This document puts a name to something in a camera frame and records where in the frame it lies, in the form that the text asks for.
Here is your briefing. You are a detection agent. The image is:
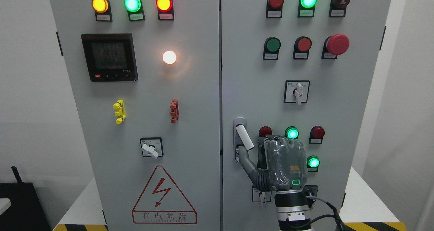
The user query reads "red indicator light middle right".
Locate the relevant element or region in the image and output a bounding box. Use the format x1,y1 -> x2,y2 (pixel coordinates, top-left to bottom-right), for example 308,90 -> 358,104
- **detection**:
309,126 -> 325,144

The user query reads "yellow indicator light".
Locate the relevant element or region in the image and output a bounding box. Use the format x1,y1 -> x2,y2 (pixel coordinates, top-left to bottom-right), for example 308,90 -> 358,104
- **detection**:
92,0 -> 113,22

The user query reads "green lit indicator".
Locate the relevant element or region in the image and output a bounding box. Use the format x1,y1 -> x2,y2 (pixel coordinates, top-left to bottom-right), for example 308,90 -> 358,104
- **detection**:
297,0 -> 317,18
285,126 -> 299,140

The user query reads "red terminal connector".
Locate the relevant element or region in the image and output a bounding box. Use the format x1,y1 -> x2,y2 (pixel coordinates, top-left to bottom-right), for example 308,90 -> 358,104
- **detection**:
170,99 -> 179,124

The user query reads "silver door handle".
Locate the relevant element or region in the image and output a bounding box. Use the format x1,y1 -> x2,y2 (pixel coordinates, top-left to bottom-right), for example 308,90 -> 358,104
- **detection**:
233,117 -> 254,163

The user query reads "white lit indicator lamp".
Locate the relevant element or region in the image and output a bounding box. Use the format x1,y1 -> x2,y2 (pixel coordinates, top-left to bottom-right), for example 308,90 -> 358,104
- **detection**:
162,50 -> 177,65

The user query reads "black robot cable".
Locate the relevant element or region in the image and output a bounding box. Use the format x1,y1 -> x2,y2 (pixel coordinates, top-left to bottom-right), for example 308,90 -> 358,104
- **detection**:
303,195 -> 346,231

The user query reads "green lit indicator middle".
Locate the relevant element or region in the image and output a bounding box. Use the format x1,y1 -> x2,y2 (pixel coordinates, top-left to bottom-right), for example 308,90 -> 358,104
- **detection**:
285,126 -> 299,140

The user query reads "white rotary switch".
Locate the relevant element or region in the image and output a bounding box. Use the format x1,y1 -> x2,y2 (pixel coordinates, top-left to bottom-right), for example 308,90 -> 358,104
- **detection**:
251,185 -> 273,208
284,80 -> 310,105

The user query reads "black digital power meter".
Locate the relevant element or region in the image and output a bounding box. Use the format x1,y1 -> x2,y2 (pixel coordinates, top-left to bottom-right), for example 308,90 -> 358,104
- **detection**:
81,33 -> 138,82

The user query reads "left door rotary switch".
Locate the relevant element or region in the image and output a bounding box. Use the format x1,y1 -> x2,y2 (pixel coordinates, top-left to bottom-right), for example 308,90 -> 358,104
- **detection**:
140,137 -> 164,159

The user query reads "green lit indicator top right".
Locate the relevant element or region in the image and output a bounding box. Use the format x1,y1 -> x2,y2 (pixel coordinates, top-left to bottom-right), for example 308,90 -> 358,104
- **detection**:
297,0 -> 317,18

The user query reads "black box at left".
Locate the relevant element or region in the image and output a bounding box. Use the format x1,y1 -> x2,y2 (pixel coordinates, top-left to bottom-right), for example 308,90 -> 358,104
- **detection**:
0,166 -> 50,231

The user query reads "green indicator light top left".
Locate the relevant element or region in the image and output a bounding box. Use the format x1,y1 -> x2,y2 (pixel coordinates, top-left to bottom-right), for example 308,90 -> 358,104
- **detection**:
124,0 -> 145,21

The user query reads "grey cabinet door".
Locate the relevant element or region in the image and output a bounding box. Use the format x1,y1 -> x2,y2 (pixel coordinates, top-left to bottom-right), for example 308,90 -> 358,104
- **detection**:
221,0 -> 391,231
50,0 -> 221,231

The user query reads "red electric hazard sticker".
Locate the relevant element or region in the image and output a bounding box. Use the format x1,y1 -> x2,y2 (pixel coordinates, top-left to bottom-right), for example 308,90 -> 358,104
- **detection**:
132,166 -> 197,225

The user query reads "right grey cabinet door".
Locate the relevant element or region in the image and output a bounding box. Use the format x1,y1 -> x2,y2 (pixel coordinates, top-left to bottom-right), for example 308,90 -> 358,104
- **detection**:
221,0 -> 391,231

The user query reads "red-orange indicator light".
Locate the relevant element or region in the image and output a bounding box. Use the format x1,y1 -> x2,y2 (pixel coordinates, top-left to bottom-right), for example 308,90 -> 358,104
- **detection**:
156,0 -> 175,21

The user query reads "red indicator light middle left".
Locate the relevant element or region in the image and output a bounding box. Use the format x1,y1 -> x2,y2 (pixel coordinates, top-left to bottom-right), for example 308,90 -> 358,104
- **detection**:
258,126 -> 273,138

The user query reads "black selector knob switch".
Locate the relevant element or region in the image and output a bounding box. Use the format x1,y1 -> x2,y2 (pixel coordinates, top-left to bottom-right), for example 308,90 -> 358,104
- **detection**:
303,185 -> 319,209

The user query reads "dark red buzzer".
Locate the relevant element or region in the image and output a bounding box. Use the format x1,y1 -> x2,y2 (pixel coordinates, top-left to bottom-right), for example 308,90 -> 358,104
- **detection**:
329,0 -> 351,17

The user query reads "white rotary switch lower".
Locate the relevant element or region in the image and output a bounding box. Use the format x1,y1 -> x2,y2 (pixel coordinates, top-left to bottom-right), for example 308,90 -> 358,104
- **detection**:
251,185 -> 273,208

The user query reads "red emergency stop button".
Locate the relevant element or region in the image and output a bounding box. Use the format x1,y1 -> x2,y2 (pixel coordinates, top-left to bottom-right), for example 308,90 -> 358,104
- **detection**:
321,34 -> 350,60

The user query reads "red indicator light top right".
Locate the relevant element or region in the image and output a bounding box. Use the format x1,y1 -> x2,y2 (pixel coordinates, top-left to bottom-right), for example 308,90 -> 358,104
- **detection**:
265,0 -> 284,19

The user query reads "white rotary switch upper right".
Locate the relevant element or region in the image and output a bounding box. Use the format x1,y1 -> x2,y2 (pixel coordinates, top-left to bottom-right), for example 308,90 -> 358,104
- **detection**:
284,80 -> 310,105

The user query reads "green lit button lower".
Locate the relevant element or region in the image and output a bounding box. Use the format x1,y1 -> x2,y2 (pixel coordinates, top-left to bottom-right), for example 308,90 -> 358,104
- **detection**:
307,155 -> 320,172

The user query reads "yellow terminal connector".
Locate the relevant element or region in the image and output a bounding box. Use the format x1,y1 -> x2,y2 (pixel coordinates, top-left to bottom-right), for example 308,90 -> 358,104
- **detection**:
113,99 -> 126,124

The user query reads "red indicator light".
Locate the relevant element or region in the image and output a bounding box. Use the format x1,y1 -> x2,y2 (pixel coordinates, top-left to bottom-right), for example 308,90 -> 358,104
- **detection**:
309,126 -> 325,144
265,0 -> 284,19
258,126 -> 273,138

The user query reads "green push button upper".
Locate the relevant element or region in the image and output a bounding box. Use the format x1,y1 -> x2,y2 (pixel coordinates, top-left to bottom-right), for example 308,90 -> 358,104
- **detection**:
262,37 -> 281,61

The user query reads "left grey cabinet door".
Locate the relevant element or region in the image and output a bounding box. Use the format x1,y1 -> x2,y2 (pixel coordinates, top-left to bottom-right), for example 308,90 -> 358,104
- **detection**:
50,0 -> 221,231

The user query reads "red push button upper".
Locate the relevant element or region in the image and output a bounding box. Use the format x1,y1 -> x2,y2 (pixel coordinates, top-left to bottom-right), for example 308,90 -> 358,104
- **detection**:
293,36 -> 312,60

